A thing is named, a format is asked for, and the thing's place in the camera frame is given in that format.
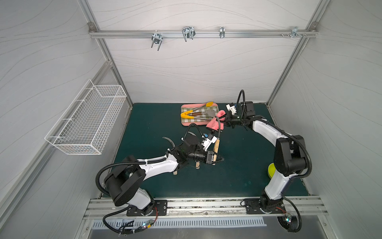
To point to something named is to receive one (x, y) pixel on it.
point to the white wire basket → (84, 127)
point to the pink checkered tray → (187, 107)
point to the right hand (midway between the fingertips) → (216, 119)
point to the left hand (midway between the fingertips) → (223, 161)
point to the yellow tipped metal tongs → (186, 115)
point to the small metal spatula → (211, 112)
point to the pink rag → (213, 123)
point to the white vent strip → (114, 224)
